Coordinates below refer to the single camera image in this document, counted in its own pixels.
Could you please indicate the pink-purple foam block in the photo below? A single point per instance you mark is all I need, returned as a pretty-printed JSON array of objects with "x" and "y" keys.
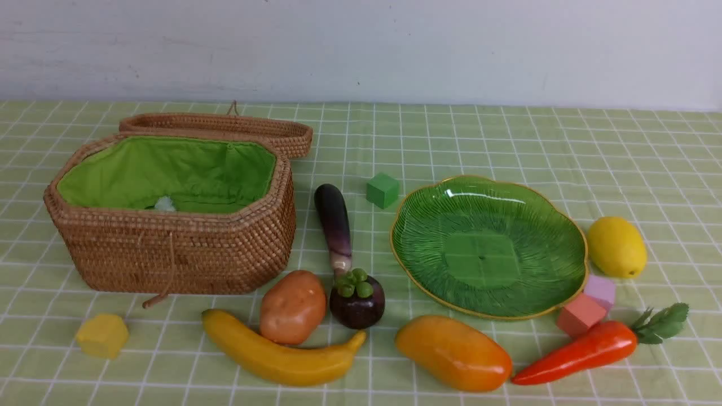
[{"x": 602, "y": 290}]

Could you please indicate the green foam cube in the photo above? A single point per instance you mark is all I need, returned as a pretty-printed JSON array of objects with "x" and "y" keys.
[{"x": 382, "y": 190}]

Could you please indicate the purple toy eggplant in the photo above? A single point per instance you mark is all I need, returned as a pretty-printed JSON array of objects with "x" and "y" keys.
[{"x": 330, "y": 206}]

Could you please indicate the yellow toy banana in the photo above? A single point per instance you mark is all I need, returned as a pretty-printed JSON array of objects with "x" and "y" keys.
[{"x": 280, "y": 364}]

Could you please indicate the orange toy mango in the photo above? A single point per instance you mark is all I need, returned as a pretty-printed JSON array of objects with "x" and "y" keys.
[{"x": 454, "y": 353}]

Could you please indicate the brown toy potato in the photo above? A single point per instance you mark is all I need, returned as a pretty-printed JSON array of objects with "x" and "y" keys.
[{"x": 293, "y": 308}]

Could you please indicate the orange toy carrot green top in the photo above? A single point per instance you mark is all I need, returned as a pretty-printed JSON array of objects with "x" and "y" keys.
[{"x": 606, "y": 343}]

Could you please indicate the yellow toy lemon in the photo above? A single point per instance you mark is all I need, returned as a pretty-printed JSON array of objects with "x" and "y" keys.
[{"x": 616, "y": 248}]

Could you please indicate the green leaf-shaped glass plate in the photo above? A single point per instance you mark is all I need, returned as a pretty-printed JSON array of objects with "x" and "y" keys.
[{"x": 495, "y": 250}]

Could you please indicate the yellow foam hexagon block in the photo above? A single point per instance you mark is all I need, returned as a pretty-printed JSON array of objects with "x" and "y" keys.
[{"x": 103, "y": 336}]

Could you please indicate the woven wicker basket lid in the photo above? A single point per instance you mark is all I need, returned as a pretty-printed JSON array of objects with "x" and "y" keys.
[{"x": 288, "y": 138}]

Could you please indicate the salmon pink foam cube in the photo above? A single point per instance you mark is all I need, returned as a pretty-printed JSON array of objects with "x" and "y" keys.
[{"x": 579, "y": 315}]

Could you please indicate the green checkered tablecloth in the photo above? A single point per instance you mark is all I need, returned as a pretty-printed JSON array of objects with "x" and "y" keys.
[{"x": 658, "y": 169}]

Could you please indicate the dark purple toy mangosteen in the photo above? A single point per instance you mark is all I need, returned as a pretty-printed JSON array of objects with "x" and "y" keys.
[{"x": 357, "y": 300}]

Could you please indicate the woven wicker basket green lining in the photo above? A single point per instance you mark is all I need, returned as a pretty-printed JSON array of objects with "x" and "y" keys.
[{"x": 175, "y": 213}]

